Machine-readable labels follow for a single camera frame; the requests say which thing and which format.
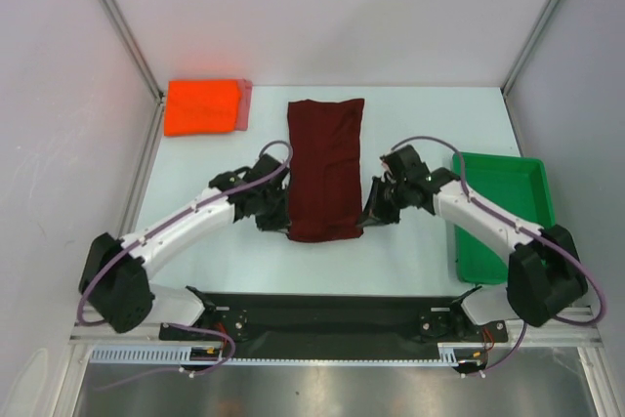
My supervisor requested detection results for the aluminium post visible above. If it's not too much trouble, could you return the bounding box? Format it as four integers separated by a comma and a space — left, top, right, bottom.
500, 0, 563, 99
98, 0, 164, 103

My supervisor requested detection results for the white slotted cable duct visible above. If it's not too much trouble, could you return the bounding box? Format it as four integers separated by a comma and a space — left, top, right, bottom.
89, 344, 484, 367

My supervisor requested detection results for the dark red t shirt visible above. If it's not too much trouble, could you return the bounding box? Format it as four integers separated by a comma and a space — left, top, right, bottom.
287, 98, 365, 243

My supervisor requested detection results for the green plastic tray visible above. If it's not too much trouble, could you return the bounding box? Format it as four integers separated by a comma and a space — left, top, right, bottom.
448, 150, 561, 286

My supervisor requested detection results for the folded orange t shirt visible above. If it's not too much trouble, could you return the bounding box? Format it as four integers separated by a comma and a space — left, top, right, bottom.
163, 79, 242, 138

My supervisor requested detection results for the right rear aluminium post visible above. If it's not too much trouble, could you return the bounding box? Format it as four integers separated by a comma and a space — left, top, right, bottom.
500, 0, 563, 99

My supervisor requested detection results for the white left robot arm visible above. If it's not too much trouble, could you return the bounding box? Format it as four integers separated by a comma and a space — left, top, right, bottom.
79, 154, 289, 339

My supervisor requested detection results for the folded pink t shirt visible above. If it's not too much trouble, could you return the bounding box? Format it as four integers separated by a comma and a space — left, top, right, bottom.
235, 79, 253, 132

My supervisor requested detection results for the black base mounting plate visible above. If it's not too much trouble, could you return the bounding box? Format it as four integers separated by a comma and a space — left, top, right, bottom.
158, 292, 508, 361

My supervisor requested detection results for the aluminium front frame rail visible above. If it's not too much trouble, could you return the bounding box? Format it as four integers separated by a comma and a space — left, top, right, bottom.
67, 303, 602, 348

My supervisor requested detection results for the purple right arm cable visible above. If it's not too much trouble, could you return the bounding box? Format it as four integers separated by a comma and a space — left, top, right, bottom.
390, 136, 607, 326

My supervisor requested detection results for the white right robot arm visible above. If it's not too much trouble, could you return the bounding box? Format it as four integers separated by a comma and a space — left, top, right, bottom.
357, 168, 588, 340

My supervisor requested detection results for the left rear aluminium post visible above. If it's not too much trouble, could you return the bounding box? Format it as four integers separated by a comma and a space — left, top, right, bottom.
98, 0, 164, 103

